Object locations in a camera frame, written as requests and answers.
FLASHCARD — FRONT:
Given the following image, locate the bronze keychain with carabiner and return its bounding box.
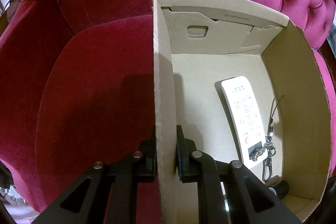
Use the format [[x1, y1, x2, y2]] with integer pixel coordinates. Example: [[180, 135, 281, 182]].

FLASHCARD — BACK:
[[249, 96, 283, 182]]

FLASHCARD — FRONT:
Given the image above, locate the brown cardboard box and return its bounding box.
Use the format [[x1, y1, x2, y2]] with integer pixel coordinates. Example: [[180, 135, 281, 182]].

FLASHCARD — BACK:
[[152, 0, 332, 223]]

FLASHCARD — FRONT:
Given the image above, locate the black cylindrical object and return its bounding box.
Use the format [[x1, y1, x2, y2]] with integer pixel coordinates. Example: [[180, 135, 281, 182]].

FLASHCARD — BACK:
[[268, 180, 289, 200]]

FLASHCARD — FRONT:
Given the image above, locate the white remote control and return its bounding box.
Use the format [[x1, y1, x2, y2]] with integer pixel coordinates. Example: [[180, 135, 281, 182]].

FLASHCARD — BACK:
[[220, 76, 267, 169]]

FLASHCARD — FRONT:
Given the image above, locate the red velvet tufted armchair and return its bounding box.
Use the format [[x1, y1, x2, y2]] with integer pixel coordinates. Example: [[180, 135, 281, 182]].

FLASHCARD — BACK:
[[1, 0, 335, 223]]

